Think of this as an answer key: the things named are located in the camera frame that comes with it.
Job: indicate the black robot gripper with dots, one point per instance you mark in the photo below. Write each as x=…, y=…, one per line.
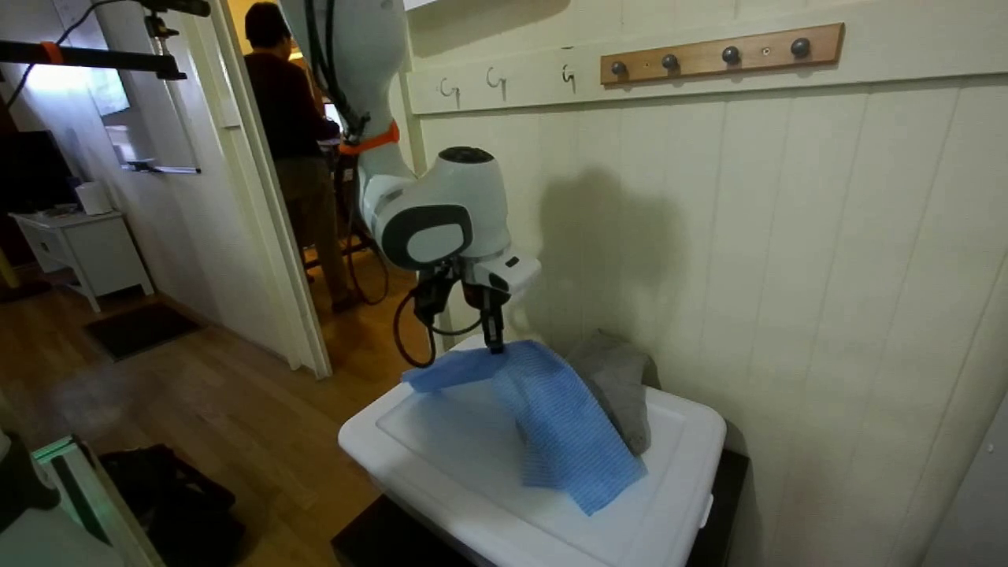
x=487, y=298

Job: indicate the blue rag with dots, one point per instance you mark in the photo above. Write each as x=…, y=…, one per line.
x=546, y=411

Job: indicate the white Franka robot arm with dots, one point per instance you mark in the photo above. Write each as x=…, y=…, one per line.
x=451, y=199

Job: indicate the white plastic storage bin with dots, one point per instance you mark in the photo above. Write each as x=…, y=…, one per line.
x=462, y=460

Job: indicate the grey oven mitt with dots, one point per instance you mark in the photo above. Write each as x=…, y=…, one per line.
x=620, y=381

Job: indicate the person in dark shirt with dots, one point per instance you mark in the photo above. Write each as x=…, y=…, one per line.
x=285, y=114

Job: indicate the dark floor mat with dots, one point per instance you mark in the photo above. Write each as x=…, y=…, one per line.
x=136, y=327

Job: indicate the wooden peg rack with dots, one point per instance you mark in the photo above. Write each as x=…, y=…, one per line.
x=726, y=53

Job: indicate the black bag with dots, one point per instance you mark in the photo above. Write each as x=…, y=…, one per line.
x=176, y=506

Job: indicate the white side table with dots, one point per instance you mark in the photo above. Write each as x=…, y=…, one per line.
x=90, y=254

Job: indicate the small white box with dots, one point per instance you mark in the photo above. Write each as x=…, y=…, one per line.
x=94, y=197

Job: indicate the black boom with orange band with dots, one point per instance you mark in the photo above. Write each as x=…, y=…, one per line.
x=105, y=56

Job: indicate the dark furniture piece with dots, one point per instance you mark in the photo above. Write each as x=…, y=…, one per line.
x=34, y=174

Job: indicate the white door frame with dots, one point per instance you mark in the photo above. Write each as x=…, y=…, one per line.
x=280, y=241

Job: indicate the metal wall hook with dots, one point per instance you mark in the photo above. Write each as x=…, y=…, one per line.
x=448, y=89
x=568, y=73
x=492, y=79

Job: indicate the grey wall shelf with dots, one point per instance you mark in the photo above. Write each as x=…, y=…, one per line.
x=158, y=165

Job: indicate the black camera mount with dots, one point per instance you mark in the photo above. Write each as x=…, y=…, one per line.
x=176, y=5

